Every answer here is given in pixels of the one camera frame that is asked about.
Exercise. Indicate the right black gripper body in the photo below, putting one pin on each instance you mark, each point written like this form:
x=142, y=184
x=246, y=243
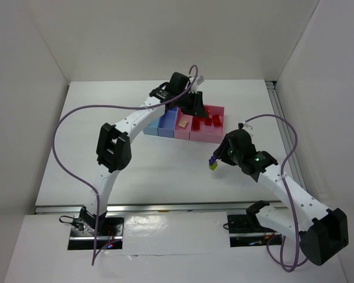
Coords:
x=224, y=151

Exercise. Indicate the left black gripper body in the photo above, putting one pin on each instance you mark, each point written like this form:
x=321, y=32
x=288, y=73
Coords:
x=193, y=104

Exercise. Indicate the purple lego brick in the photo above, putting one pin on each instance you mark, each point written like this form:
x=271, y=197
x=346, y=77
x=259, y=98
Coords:
x=212, y=160

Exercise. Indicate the small red lego brick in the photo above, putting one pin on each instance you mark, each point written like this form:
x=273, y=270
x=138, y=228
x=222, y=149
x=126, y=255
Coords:
x=196, y=124

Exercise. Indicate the lime green lego brick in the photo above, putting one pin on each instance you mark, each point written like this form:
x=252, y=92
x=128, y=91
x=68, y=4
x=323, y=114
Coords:
x=214, y=167

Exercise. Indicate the white lego brick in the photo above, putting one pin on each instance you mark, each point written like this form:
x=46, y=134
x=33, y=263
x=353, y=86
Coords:
x=183, y=123

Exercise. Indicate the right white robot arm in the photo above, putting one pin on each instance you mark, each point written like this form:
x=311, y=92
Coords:
x=320, y=231

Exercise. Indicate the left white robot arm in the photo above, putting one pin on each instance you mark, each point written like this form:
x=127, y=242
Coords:
x=114, y=143

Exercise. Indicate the small pink bin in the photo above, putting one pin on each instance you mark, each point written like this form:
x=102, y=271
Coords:
x=180, y=133

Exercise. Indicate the light blue bin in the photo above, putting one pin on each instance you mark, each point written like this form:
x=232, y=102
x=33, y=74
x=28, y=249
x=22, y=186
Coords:
x=152, y=128

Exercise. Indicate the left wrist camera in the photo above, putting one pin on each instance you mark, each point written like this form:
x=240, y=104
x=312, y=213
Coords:
x=196, y=81

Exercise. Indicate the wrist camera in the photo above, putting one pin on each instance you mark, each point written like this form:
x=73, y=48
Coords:
x=244, y=126
x=196, y=81

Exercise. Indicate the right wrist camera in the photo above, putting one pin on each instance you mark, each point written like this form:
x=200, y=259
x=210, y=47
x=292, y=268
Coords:
x=244, y=126

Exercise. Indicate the aluminium rail right side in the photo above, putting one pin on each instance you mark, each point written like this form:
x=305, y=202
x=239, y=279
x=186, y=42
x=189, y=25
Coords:
x=286, y=134

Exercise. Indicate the aluminium rail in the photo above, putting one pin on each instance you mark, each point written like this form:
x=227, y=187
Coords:
x=121, y=209
x=286, y=134

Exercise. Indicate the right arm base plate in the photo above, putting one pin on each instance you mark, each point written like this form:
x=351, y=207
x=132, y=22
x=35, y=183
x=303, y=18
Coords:
x=243, y=233

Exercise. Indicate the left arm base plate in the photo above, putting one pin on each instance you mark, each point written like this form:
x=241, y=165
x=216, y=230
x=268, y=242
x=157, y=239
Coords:
x=82, y=238

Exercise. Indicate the aluminium rail front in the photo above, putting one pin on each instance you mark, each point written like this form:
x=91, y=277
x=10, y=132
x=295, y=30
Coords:
x=121, y=209

